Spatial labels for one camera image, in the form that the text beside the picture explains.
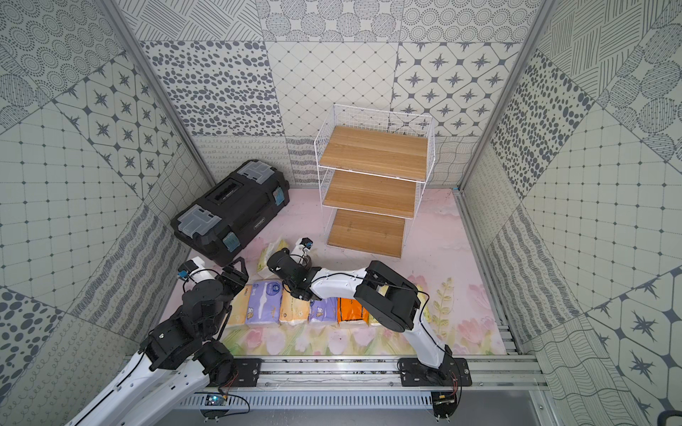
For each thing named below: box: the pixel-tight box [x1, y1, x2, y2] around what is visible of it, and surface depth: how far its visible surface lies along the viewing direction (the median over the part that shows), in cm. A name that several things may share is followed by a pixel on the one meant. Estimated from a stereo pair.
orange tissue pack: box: [336, 297, 370, 325], surface depth 81 cm
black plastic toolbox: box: [170, 159, 291, 267], surface depth 94 cm
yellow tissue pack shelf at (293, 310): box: [278, 284, 310, 326], surface depth 83 cm
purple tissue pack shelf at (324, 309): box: [309, 297, 339, 322], surface depth 83 cm
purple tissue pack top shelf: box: [245, 279, 284, 324], surface depth 83 cm
